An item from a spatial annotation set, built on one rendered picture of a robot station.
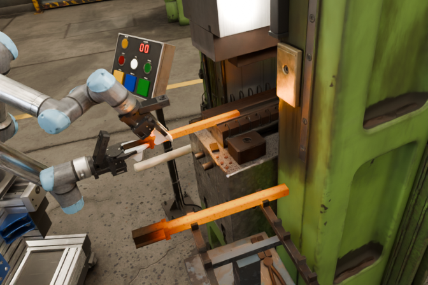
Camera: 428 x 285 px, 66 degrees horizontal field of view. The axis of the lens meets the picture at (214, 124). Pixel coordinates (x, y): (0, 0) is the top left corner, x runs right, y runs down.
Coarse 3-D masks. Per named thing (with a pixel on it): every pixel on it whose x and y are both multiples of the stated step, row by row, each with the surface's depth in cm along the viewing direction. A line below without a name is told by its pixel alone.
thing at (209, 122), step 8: (232, 112) 131; (208, 120) 127; (216, 120) 127; (184, 128) 124; (192, 128) 124; (200, 128) 126; (152, 136) 121; (176, 136) 123; (128, 144) 117; (136, 144) 117; (152, 144) 119
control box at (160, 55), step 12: (120, 36) 168; (132, 36) 162; (120, 48) 168; (132, 48) 162; (144, 48) 157; (156, 48) 152; (168, 48) 153; (144, 60) 157; (156, 60) 152; (168, 60) 155; (132, 72) 162; (144, 72) 157; (156, 72) 152; (168, 72) 157; (156, 84) 153; (144, 96) 157; (156, 96) 156
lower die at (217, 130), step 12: (252, 96) 146; (264, 96) 143; (276, 96) 140; (216, 108) 140; (228, 108) 137; (240, 108) 134; (264, 108) 133; (276, 108) 133; (228, 120) 128; (240, 120) 128; (252, 120) 128; (264, 120) 130; (216, 132) 129; (228, 132) 124; (264, 132) 133
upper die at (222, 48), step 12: (192, 24) 116; (192, 36) 120; (204, 36) 109; (216, 36) 103; (228, 36) 105; (240, 36) 107; (252, 36) 109; (264, 36) 111; (204, 48) 112; (216, 48) 105; (228, 48) 107; (240, 48) 109; (252, 48) 111; (264, 48) 114; (216, 60) 107
